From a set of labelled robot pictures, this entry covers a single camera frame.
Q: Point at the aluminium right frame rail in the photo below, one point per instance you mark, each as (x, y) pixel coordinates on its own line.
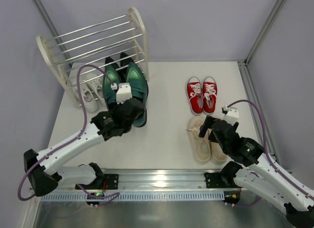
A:
(251, 95)

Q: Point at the white metal shoe shelf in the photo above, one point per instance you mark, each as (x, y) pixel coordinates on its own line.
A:
(66, 53)

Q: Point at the red canvas sneaker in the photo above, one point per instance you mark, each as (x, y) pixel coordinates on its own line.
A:
(209, 95)
(195, 95)

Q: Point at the slotted grey cable duct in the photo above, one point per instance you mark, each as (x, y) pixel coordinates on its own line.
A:
(140, 196)

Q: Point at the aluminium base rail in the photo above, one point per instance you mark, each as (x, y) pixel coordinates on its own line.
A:
(144, 178)

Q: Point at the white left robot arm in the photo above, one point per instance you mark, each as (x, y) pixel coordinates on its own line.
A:
(46, 169)

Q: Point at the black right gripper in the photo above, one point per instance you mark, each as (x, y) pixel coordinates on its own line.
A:
(212, 126)

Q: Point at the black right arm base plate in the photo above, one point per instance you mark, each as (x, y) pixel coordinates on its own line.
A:
(213, 180)

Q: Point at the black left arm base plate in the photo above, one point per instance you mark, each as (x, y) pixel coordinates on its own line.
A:
(106, 181)

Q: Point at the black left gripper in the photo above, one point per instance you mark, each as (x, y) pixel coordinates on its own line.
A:
(135, 106)

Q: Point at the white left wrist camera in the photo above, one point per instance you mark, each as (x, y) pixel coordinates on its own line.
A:
(122, 92)

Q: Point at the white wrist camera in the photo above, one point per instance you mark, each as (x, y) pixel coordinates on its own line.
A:
(122, 92)
(231, 115)

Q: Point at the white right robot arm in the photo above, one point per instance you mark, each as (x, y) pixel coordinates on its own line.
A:
(251, 169)

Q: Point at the beige lace sneaker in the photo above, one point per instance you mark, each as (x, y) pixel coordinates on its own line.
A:
(200, 146)
(217, 155)

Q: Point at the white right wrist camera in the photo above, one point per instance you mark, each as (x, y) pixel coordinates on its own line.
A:
(231, 115)

